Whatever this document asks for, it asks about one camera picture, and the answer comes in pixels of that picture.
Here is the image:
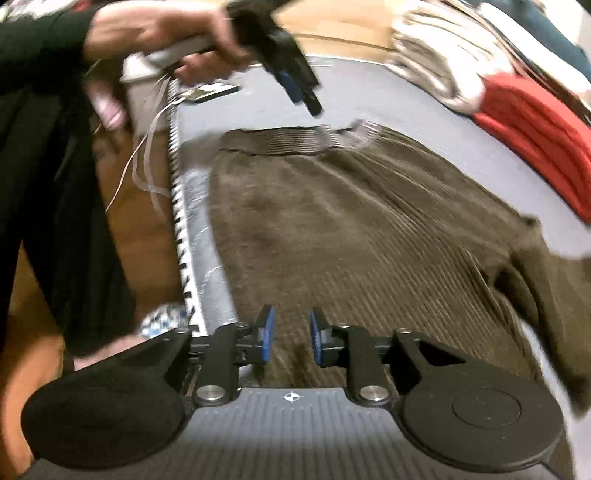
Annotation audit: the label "teal blue plush toy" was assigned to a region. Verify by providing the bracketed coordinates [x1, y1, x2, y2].
[482, 0, 591, 81]

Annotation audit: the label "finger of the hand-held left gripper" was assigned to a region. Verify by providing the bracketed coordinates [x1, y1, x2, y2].
[276, 68, 302, 104]
[290, 59, 325, 117]

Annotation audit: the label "person's left hand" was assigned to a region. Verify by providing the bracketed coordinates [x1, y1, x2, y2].
[83, 4, 254, 88]

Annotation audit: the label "red knit garment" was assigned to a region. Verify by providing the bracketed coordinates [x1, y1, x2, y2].
[471, 74, 591, 214]

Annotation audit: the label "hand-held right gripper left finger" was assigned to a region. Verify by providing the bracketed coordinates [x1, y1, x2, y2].
[137, 305, 278, 408]

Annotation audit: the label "blue white patterned slipper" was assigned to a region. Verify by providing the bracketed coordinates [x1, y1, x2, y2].
[137, 302, 191, 340]

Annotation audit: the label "person's black clothing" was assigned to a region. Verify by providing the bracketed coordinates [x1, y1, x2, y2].
[0, 80, 141, 357]

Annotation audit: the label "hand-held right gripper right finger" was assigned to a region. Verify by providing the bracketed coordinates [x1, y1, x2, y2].
[307, 306, 466, 409]

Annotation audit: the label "brown corduroy pants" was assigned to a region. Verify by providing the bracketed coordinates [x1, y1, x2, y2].
[210, 119, 591, 412]

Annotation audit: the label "small flat device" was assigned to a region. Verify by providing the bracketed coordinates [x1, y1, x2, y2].
[178, 84, 243, 106]

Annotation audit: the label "striped white cloth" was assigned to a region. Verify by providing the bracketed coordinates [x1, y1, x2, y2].
[387, 0, 514, 115]

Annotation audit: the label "white cable bundle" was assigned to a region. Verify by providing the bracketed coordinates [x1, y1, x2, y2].
[104, 74, 186, 214]

